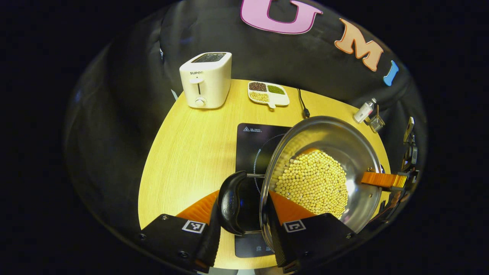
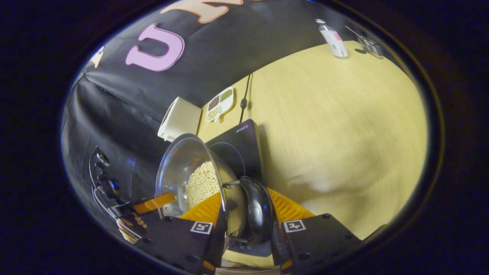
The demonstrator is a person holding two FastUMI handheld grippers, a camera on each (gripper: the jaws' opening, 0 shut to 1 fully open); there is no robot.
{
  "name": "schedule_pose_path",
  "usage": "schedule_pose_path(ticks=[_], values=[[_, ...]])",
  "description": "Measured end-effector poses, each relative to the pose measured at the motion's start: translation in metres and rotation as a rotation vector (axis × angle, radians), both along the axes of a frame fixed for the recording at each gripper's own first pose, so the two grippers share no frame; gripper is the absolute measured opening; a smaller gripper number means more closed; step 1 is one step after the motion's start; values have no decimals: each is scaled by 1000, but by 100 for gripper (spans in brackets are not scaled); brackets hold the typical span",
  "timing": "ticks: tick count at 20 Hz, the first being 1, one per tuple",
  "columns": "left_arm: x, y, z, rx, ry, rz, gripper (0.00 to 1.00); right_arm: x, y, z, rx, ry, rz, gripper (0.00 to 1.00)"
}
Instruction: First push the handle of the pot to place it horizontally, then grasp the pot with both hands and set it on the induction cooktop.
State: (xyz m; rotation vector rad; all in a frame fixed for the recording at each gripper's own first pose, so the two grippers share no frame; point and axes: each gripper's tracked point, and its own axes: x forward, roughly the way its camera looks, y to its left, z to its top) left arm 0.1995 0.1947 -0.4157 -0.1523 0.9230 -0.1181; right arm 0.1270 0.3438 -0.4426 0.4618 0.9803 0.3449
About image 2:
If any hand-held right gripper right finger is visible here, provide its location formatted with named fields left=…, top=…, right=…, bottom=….
left=267, top=187, right=363, bottom=275

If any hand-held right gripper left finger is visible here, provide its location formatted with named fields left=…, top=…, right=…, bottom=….
left=141, top=191, right=230, bottom=275

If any steel pot with black handle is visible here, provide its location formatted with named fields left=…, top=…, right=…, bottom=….
left=155, top=133, right=275, bottom=245

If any black induction cooktop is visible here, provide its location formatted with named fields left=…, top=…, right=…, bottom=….
left=206, top=119, right=272, bottom=257

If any black backdrop cloth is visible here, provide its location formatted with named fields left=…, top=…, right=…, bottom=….
left=61, top=0, right=356, bottom=226

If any white toaster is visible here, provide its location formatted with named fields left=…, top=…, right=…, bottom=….
left=157, top=97, right=202, bottom=142

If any white divided bean dish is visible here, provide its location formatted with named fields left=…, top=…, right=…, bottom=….
left=206, top=86, right=235, bottom=123

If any small white plastic bottle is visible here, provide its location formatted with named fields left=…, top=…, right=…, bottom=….
left=315, top=19, right=349, bottom=58

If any glass jar with stick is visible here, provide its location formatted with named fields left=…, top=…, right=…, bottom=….
left=345, top=25, right=384, bottom=59

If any black power cable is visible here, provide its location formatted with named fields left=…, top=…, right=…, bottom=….
left=239, top=73, right=253, bottom=125

